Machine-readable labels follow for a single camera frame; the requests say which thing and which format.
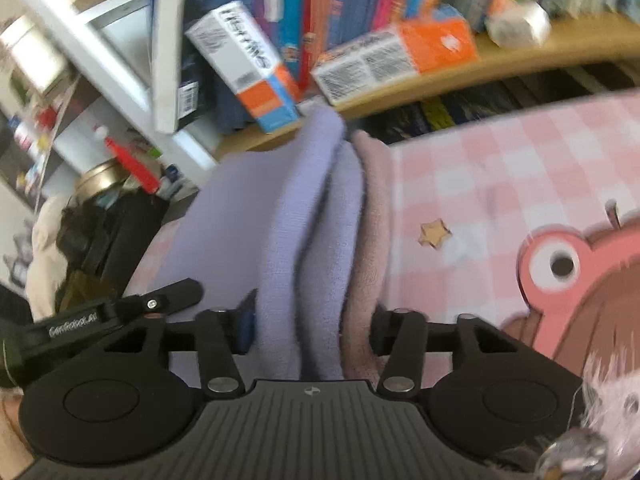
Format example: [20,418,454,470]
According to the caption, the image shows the row of colourful books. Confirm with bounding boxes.
[150,0,640,133]

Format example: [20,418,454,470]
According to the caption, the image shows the white shelf frame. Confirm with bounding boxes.
[0,0,222,173]

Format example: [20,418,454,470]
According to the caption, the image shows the pink checked printed mat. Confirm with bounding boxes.
[122,91,640,378]

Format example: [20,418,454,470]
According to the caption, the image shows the white power adapter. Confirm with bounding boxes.
[485,2,552,49]

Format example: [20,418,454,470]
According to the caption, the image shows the cream plush toy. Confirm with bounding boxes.
[24,194,72,322]

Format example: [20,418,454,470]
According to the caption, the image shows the white box with orange band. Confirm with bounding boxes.
[184,1,302,135]

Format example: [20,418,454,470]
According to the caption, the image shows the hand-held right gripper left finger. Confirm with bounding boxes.
[102,287,261,397]

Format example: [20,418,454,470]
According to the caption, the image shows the wooden shelf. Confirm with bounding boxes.
[217,10,640,153]

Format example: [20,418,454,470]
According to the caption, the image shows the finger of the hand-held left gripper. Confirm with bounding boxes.
[117,279,204,317]

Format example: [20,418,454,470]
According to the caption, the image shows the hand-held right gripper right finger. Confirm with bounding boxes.
[369,306,531,397]

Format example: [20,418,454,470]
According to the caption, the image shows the person's fluffy lilac sleeve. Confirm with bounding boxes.
[535,350,640,480]

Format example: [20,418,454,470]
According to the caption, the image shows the pink and lilac sweater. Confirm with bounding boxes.
[124,107,397,382]

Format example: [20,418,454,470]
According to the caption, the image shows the orange and white toothpaste box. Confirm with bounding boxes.
[310,5,479,107]

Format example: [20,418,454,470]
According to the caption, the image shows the black bag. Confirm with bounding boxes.
[55,192,168,313]

